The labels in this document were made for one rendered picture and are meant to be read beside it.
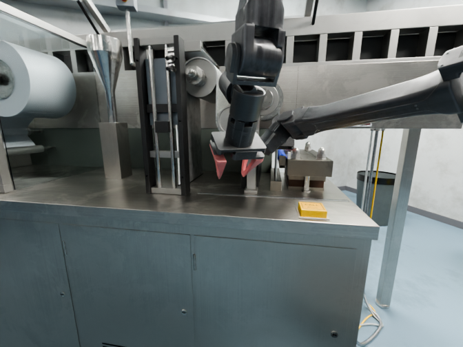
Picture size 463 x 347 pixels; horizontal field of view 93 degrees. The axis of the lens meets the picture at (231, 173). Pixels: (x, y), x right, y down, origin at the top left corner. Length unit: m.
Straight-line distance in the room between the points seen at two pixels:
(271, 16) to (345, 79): 0.92
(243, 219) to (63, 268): 0.73
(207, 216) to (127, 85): 1.01
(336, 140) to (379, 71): 2.96
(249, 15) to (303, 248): 0.59
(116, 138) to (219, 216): 0.71
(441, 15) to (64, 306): 1.97
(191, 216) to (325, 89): 0.90
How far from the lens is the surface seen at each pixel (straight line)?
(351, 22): 1.34
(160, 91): 0.88
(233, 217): 0.65
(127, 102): 1.46
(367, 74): 1.31
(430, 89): 0.47
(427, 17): 1.45
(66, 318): 1.24
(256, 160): 0.46
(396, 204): 1.62
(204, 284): 0.83
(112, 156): 1.21
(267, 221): 0.64
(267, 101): 0.86
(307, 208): 0.67
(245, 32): 0.37
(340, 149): 4.30
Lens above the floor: 1.15
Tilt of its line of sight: 12 degrees down
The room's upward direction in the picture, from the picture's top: straight up
